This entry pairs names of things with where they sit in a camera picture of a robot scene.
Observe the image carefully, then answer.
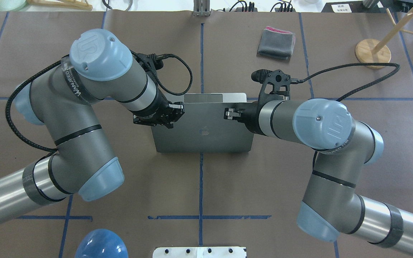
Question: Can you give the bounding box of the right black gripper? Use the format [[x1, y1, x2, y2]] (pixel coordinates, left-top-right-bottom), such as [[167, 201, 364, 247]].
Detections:
[[223, 102, 261, 134]]

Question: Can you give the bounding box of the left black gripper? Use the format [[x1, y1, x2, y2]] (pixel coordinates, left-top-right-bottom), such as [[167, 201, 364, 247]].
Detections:
[[133, 101, 185, 129]]

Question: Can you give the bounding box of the grey laptop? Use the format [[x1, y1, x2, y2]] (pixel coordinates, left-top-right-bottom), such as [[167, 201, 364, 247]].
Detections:
[[151, 93, 254, 153]]

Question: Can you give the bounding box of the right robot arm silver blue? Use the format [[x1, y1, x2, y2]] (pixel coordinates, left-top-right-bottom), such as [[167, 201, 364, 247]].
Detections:
[[224, 99, 413, 256]]

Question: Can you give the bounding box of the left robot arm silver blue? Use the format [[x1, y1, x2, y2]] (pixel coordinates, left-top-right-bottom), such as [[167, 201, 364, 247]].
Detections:
[[0, 28, 185, 224]]

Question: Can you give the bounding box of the grey pink folded cloth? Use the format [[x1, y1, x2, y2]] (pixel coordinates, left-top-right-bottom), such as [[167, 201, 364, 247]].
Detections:
[[257, 26, 296, 60]]

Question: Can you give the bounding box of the black power strip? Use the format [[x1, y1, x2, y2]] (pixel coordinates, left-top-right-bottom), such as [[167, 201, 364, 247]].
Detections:
[[218, 0, 258, 13]]

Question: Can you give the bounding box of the wooden dish rack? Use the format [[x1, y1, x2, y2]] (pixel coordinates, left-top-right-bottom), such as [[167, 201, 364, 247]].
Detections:
[[26, 0, 93, 11]]

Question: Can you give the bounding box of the wooden mug tree stand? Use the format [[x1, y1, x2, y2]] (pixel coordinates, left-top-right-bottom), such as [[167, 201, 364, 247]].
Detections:
[[355, 7, 413, 69]]

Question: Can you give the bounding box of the blue desk lamp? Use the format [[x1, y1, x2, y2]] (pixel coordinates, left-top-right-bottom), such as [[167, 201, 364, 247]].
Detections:
[[74, 229, 128, 258]]

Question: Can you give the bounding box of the black box with label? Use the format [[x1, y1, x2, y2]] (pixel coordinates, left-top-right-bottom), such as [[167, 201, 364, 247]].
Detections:
[[321, 1, 364, 13]]

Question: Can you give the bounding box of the green glass plate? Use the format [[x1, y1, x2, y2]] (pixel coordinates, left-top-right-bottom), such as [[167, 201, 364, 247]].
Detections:
[[0, 0, 27, 11]]

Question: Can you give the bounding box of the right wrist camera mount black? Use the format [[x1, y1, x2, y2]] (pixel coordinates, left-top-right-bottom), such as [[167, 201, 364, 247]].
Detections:
[[251, 69, 291, 105]]

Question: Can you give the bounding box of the right black camera cable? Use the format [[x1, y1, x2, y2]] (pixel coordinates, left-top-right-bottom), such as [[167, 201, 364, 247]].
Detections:
[[289, 63, 400, 102]]

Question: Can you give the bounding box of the aluminium frame post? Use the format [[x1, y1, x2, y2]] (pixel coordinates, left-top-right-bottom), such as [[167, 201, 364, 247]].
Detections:
[[193, 0, 211, 17]]

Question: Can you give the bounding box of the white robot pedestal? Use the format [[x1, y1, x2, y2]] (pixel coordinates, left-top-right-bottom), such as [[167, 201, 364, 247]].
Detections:
[[152, 246, 247, 258]]

